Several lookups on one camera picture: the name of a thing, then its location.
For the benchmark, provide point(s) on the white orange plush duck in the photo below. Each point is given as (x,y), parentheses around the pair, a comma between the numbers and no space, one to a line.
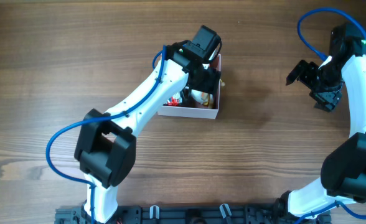
(205,99)

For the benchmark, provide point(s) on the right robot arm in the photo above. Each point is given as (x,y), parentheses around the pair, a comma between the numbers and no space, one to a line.
(343,174)

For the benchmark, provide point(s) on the pink white cardboard box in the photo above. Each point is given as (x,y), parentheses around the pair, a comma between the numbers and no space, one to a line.
(201,112)

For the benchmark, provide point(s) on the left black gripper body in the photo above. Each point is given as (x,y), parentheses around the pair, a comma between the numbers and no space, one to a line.
(207,79)

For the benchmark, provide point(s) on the red toy fire truck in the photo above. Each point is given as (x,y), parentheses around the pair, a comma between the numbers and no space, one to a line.
(174,100)

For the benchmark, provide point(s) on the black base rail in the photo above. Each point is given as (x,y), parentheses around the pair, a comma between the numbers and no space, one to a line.
(222,214)

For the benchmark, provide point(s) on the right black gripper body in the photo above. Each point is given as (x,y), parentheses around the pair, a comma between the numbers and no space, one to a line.
(328,84)

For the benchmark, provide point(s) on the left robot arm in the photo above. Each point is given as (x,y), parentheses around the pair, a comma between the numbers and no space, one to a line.
(106,147)

